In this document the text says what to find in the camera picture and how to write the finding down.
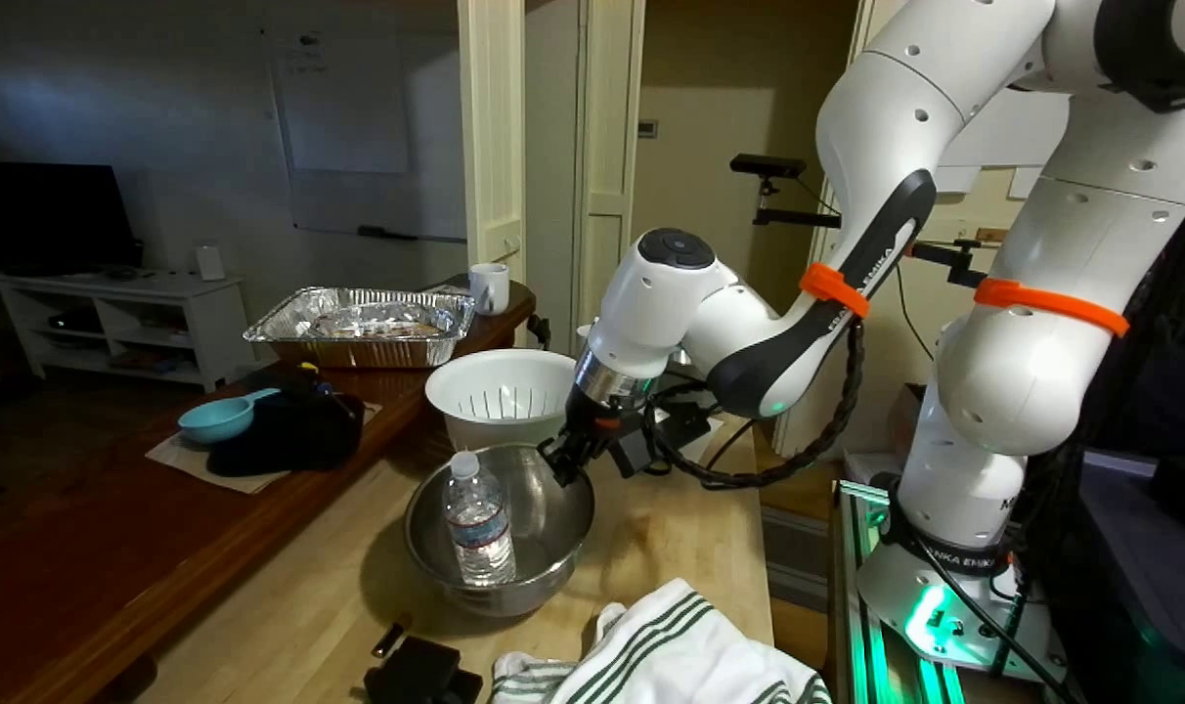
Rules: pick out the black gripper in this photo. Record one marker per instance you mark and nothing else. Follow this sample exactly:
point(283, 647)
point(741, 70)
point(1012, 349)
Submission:
point(593, 430)

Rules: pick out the silver metal mixing bowl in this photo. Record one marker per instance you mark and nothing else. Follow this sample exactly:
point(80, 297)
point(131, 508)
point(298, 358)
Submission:
point(544, 551)

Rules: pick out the clear plastic water bottle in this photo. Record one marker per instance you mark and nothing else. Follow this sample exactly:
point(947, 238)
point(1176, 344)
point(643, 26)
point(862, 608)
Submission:
point(480, 531)

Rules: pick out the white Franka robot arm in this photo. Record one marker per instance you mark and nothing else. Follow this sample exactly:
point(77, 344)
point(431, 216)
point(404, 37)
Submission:
point(1008, 393)

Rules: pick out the white plastic colander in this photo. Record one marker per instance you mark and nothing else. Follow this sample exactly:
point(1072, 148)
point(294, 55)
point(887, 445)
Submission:
point(497, 396)

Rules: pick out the white green striped towel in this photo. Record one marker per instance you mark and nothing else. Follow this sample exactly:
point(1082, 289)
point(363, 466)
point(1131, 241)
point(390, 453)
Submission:
point(670, 651)

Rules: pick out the small dark pen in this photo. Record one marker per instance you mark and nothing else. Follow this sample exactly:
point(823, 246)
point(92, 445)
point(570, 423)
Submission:
point(390, 637)

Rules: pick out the black wallet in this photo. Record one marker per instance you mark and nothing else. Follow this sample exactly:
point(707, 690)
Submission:
point(420, 675)

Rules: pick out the aluminium foil tray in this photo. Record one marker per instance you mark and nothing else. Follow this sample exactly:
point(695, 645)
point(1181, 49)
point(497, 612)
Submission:
point(359, 319)

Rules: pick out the black bulky pan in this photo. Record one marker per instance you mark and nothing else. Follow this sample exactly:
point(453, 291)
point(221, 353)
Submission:
point(298, 431)

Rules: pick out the teal plastic scoop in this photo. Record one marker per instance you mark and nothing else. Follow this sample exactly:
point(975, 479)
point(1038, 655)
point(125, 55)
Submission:
point(221, 415)

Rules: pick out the white paper mat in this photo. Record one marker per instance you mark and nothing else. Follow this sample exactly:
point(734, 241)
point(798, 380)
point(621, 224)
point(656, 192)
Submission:
point(185, 464)

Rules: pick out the white TV stand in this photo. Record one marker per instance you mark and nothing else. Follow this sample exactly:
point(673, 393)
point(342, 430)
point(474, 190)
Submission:
point(123, 325)

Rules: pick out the black flat television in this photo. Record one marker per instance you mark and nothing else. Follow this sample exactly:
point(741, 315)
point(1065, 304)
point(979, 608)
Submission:
point(45, 216)

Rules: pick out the person in dark clothing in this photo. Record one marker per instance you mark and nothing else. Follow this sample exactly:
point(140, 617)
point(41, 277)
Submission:
point(1172, 379)

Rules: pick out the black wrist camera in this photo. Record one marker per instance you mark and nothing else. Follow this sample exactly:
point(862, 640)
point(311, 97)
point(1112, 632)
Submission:
point(664, 437)

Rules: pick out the white door frame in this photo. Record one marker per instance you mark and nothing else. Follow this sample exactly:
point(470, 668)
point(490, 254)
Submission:
point(575, 131)

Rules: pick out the black stereo camera bar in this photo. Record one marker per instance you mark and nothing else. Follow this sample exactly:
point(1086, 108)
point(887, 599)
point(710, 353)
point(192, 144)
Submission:
point(768, 168)

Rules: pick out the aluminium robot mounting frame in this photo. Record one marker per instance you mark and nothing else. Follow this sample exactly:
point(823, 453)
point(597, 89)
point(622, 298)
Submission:
point(915, 612)

